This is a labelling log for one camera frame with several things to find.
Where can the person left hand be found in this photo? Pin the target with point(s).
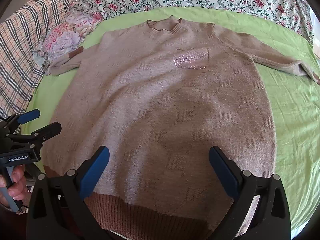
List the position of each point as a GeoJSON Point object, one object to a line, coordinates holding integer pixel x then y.
{"type": "Point", "coordinates": [18, 191]}

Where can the purple pink floral pillow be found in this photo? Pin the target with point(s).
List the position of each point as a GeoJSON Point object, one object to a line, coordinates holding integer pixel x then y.
{"type": "Point", "coordinates": [65, 38]}

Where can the beige knit sweater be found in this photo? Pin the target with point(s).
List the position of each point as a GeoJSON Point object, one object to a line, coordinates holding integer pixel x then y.
{"type": "Point", "coordinates": [159, 95]}

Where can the plaid checkered blanket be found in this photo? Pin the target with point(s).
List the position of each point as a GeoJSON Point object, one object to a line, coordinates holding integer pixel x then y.
{"type": "Point", "coordinates": [21, 33]}

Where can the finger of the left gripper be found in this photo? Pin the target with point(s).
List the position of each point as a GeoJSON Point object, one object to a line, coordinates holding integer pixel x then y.
{"type": "Point", "coordinates": [27, 116]}
{"type": "Point", "coordinates": [45, 133]}

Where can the light green bed sheet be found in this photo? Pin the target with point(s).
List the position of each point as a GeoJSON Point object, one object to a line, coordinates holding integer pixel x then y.
{"type": "Point", "coordinates": [294, 100]}

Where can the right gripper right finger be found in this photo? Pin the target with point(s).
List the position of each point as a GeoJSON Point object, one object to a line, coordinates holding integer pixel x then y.
{"type": "Point", "coordinates": [271, 219]}

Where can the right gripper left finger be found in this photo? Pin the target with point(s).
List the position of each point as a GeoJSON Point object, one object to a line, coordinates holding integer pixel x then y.
{"type": "Point", "coordinates": [57, 208]}

